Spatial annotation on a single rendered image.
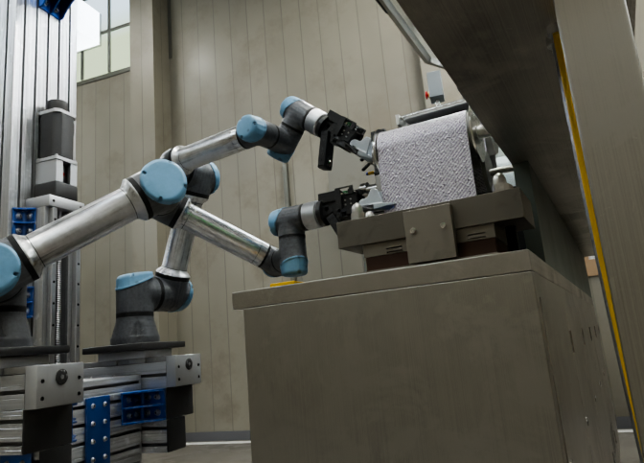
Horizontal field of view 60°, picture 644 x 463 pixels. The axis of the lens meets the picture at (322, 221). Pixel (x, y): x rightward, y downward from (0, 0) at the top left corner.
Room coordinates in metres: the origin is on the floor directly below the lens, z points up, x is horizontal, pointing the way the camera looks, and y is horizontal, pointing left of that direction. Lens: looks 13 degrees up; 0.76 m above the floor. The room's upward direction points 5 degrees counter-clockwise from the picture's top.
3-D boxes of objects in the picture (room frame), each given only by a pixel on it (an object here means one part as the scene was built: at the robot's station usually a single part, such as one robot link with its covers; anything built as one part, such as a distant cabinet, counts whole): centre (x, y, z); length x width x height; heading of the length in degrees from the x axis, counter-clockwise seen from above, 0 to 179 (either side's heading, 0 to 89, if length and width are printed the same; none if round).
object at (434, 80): (1.93, -0.46, 1.66); 0.07 x 0.07 x 0.10; 74
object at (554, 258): (2.25, -0.98, 1.02); 2.24 x 0.04 x 0.24; 153
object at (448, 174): (1.34, -0.27, 1.11); 0.23 x 0.01 x 0.18; 63
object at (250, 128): (1.63, 0.33, 1.38); 0.49 x 0.11 x 0.12; 57
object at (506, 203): (1.22, -0.25, 1.00); 0.40 x 0.16 x 0.06; 63
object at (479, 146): (1.34, -0.41, 1.25); 0.15 x 0.01 x 0.15; 153
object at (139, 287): (1.82, 0.62, 0.98); 0.13 x 0.12 x 0.14; 147
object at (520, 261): (2.27, -0.64, 0.88); 2.52 x 0.66 x 0.04; 153
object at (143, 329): (1.81, 0.63, 0.87); 0.15 x 0.15 x 0.10
